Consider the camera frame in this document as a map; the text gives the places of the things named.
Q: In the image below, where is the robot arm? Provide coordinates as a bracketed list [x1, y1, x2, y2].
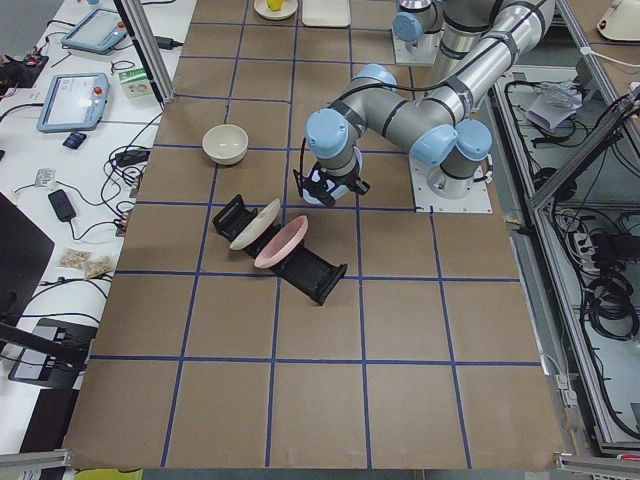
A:
[392, 0, 446, 47]
[294, 1, 555, 206]

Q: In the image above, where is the black plate rack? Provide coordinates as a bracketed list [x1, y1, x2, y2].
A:
[212, 195, 347, 305]

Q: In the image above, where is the cream bowl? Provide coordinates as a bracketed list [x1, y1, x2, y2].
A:
[202, 124, 249, 166]

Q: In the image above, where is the cream round plate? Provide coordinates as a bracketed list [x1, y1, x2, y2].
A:
[253, 0, 298, 21]

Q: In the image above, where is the black power adapter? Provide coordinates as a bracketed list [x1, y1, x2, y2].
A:
[155, 36, 183, 50]

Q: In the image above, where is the white rectangular tray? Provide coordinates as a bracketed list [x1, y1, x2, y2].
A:
[302, 0, 351, 28]

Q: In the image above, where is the pink plate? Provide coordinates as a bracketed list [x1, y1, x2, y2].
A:
[254, 215, 309, 269]

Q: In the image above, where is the cream plate in rack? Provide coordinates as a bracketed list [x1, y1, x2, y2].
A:
[230, 198, 281, 250]

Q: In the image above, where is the blue teach pendant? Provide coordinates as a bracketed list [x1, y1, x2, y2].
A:
[61, 8, 127, 54]
[36, 72, 110, 133]

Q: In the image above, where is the green white carton box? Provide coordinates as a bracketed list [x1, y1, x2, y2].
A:
[118, 68, 153, 99]

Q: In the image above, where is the blue teach pendant far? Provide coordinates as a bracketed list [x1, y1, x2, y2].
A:
[61, 8, 127, 54]

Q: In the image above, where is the yellow lemon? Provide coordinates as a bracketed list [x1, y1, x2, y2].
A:
[267, 0, 284, 12]

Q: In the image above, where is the light blue plate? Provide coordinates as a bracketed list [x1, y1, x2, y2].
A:
[303, 169, 349, 206]

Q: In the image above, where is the blue teach pendant near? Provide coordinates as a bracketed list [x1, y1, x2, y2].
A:
[36, 72, 110, 133]

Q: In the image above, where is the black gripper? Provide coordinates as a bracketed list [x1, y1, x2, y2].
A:
[299, 167, 370, 206]

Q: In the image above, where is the aluminium frame post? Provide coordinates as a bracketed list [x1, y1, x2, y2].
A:
[113, 0, 176, 105]

